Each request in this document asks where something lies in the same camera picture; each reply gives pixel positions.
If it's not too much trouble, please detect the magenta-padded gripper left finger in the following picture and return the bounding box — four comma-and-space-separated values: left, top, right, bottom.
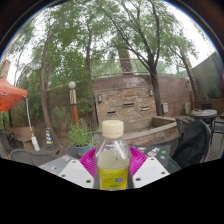
59, 145, 100, 190

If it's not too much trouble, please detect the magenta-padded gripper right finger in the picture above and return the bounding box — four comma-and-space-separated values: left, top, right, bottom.
128, 145, 170, 190

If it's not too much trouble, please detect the clear bottle with yellow label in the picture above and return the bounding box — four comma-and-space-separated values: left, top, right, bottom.
94, 119, 133, 192

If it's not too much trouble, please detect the black laptop with stickers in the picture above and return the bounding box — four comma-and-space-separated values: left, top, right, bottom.
131, 144, 172, 168

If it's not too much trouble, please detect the green plant in blue pot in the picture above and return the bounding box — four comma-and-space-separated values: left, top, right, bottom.
67, 119, 94, 158

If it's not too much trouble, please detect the striped traffic cone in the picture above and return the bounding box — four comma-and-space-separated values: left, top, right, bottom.
44, 127, 54, 145

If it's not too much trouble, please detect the black backpack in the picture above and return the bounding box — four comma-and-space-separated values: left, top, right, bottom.
171, 119, 212, 169

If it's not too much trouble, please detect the wooden bench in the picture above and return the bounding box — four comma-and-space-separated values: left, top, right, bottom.
9, 125, 34, 143

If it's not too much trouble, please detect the small round patio table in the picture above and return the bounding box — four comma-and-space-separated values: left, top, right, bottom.
190, 109, 218, 126

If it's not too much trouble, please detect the black folding chair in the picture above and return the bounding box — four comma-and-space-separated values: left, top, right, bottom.
0, 131, 16, 154

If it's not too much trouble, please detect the leaning brown-trunked tree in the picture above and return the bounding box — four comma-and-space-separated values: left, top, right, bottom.
38, 19, 63, 144

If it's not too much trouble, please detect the thick dark-trunked tree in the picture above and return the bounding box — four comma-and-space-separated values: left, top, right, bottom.
96, 0, 181, 117

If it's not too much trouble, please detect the orange patio umbrella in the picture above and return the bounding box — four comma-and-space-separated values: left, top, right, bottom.
0, 76, 41, 152

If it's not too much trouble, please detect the wooden lamp post white globe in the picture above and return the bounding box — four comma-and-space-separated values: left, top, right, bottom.
68, 80, 80, 126

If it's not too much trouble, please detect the thin tree by wall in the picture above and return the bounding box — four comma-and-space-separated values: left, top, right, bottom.
173, 29, 201, 104

